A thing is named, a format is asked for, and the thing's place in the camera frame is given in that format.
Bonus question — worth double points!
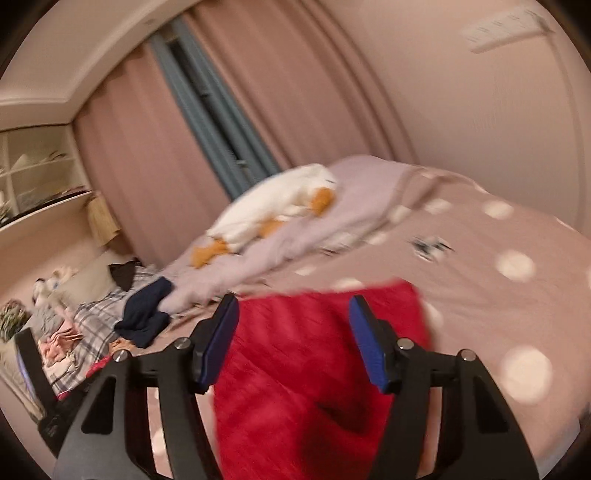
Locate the cream pillow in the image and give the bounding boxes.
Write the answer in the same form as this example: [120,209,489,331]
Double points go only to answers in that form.
[60,251,125,305]

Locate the beige fringed hanging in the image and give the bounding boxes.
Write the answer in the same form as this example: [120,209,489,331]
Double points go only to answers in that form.
[87,191,122,245]

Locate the grey blue garment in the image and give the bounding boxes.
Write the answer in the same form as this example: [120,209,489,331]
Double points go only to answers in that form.
[30,305,63,337]

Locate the pink curtain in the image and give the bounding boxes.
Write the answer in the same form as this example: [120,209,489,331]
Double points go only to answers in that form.
[74,0,416,268]

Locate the floral cushion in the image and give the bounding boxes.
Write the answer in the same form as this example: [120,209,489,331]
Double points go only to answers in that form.
[0,300,31,342]

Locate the small stuffed toys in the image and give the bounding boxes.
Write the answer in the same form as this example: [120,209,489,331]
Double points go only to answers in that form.
[32,268,79,305]

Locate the navy blue sweater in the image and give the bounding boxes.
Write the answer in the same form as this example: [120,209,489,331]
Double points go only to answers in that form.
[114,276,175,349]

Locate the white air conditioner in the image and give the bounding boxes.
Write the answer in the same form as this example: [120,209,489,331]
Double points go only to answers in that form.
[462,9,555,54]

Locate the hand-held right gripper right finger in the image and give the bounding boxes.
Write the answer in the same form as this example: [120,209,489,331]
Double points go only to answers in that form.
[348,295,541,480]

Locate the plaid blanket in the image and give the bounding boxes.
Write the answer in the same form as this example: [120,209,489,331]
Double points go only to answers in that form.
[46,265,160,398]

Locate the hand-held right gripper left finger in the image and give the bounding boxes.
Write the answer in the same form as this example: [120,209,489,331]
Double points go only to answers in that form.
[52,292,240,480]

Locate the blue curtain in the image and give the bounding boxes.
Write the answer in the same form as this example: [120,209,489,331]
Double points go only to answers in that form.
[148,16,282,201]

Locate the polka dot bed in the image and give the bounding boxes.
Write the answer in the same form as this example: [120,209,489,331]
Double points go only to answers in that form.
[46,154,591,480]

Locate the lilac duvet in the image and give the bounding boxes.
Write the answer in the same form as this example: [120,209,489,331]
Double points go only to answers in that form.
[159,154,416,315]

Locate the white wall shelf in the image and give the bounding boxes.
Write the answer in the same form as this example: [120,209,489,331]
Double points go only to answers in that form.
[0,124,93,232]

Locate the red down jacket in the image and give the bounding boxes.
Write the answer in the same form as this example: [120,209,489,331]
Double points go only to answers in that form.
[213,279,432,480]
[85,354,114,377]

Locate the pink folded clothes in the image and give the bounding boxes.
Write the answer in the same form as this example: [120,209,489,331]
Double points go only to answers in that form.
[41,323,84,367]

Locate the white goose plush toy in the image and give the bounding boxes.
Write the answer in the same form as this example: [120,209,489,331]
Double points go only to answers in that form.
[191,164,338,269]

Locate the dark brown garment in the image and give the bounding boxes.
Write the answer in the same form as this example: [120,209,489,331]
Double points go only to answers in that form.
[108,259,141,291]

